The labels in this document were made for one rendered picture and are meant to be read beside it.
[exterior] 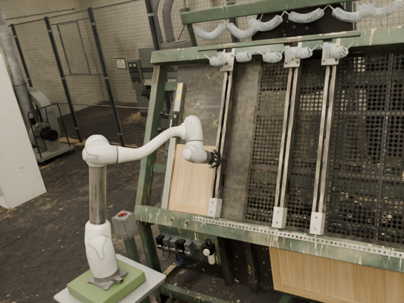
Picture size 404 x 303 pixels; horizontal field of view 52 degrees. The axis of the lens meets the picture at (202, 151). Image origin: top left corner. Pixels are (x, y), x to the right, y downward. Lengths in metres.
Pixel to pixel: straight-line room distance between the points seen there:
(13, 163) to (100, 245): 3.93
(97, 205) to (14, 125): 3.78
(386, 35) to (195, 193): 1.56
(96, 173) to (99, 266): 0.53
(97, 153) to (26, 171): 4.11
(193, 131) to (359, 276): 1.36
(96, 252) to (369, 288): 1.68
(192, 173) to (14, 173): 3.76
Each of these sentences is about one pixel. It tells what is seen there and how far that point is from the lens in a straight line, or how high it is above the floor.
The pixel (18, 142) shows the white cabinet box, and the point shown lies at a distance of 6.26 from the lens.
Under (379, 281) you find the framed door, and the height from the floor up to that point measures 0.52.
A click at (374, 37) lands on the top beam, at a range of 2.59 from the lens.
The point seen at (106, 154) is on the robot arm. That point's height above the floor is 1.58.
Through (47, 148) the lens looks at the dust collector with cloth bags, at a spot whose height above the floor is 0.23.
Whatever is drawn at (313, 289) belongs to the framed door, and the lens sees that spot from 3.03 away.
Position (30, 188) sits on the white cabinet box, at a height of 0.15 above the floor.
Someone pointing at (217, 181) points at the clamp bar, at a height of 1.13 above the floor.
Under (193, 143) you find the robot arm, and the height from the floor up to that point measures 1.49.
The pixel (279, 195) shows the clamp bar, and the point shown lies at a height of 1.08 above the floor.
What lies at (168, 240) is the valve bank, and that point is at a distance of 2.94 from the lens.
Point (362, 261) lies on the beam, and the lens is 2.46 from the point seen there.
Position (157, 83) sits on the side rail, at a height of 1.73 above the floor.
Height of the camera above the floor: 2.27
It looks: 20 degrees down
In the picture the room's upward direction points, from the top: 10 degrees counter-clockwise
